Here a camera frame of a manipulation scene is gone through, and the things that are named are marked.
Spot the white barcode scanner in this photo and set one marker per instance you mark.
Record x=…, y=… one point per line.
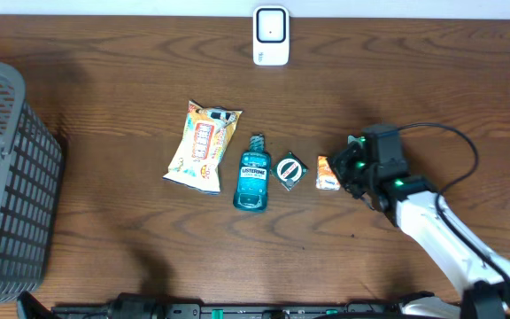
x=271, y=35

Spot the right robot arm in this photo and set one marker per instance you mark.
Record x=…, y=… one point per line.
x=479, y=275

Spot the teal mouthwash bottle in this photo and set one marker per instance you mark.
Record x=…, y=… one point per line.
x=254, y=170

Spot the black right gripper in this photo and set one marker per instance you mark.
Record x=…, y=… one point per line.
x=337, y=161

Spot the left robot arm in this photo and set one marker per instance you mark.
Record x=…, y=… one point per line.
x=124, y=307

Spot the grey plastic mesh basket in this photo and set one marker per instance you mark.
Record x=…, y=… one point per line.
x=31, y=168

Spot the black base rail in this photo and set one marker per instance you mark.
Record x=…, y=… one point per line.
x=355, y=309

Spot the small orange box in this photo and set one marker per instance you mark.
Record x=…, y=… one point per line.
x=326, y=180

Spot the yellow snack bag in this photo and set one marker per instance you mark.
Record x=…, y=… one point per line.
x=205, y=138

